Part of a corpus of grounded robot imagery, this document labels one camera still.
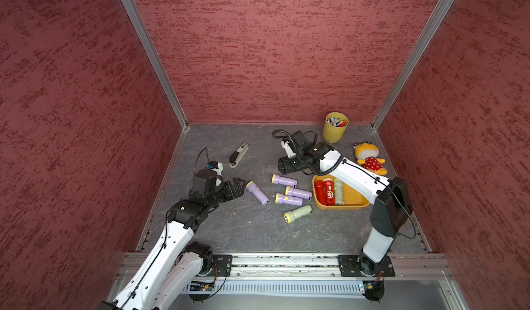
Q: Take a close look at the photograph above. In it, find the purple flashlight top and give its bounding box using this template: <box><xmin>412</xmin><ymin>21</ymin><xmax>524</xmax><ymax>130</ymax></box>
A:
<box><xmin>271</xmin><ymin>174</ymin><xmax>298</xmax><ymax>188</ymax></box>

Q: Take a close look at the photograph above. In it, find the purple flashlight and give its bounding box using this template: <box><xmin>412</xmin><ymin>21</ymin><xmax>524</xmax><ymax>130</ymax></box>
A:
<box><xmin>284</xmin><ymin>186</ymin><xmax>313</xmax><ymax>200</ymax></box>
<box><xmin>246</xmin><ymin>181</ymin><xmax>269</xmax><ymax>205</ymax></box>
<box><xmin>271</xmin><ymin>174</ymin><xmax>298</xmax><ymax>188</ymax></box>
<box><xmin>275</xmin><ymin>193</ymin><xmax>303</xmax><ymax>207</ymax></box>

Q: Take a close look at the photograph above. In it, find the yellow plastic storage tray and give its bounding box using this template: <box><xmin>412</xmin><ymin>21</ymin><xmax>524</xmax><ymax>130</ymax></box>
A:
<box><xmin>312</xmin><ymin>175</ymin><xmax>370</xmax><ymax>211</ymax></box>

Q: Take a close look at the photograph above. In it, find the green flashlight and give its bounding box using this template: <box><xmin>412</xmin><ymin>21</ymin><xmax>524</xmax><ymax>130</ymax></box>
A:
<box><xmin>333</xmin><ymin>178</ymin><xmax>345</xmax><ymax>205</ymax></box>
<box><xmin>283</xmin><ymin>205</ymin><xmax>313</xmax><ymax>224</ymax></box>

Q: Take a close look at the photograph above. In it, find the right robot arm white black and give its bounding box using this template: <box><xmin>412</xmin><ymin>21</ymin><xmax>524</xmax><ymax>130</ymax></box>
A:
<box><xmin>278</xmin><ymin>137</ymin><xmax>413</xmax><ymax>276</ymax></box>

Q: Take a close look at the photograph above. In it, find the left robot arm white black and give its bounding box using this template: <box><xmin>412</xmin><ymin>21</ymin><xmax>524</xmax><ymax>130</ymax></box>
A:
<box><xmin>98</xmin><ymin>169</ymin><xmax>246</xmax><ymax>309</ymax></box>

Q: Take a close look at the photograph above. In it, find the grey white stapler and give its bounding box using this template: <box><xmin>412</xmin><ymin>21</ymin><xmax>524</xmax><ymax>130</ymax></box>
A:
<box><xmin>229</xmin><ymin>143</ymin><xmax>248</xmax><ymax>169</ymax></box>

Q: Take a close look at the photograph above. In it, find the yellow-green pen cup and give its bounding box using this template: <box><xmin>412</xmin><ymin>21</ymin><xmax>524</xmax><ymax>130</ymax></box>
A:
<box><xmin>322</xmin><ymin>112</ymin><xmax>349</xmax><ymax>144</ymax></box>

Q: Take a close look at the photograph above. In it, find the orange plush toy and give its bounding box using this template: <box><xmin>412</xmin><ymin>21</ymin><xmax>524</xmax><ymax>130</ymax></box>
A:
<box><xmin>353</xmin><ymin>141</ymin><xmax>388</xmax><ymax>176</ymax></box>

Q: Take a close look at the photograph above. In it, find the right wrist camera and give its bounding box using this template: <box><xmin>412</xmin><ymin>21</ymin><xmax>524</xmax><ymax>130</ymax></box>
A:
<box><xmin>282</xmin><ymin>131</ymin><xmax>314</xmax><ymax>158</ymax></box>

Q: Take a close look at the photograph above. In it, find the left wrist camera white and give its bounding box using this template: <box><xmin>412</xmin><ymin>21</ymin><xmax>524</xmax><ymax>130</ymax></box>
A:
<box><xmin>206</xmin><ymin>161</ymin><xmax>224</xmax><ymax>177</ymax></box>

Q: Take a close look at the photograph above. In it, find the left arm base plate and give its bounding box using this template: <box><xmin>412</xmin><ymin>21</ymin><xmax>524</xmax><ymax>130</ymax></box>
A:
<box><xmin>198</xmin><ymin>254</ymin><xmax>233</xmax><ymax>278</ymax></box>

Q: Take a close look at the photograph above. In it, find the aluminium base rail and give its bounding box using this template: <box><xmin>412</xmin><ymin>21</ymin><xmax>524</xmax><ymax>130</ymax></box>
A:
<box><xmin>103</xmin><ymin>251</ymin><xmax>469</xmax><ymax>310</ymax></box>

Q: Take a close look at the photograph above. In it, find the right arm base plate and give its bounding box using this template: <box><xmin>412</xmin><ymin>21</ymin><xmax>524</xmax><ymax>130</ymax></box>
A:
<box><xmin>337</xmin><ymin>255</ymin><xmax>396</xmax><ymax>278</ymax></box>

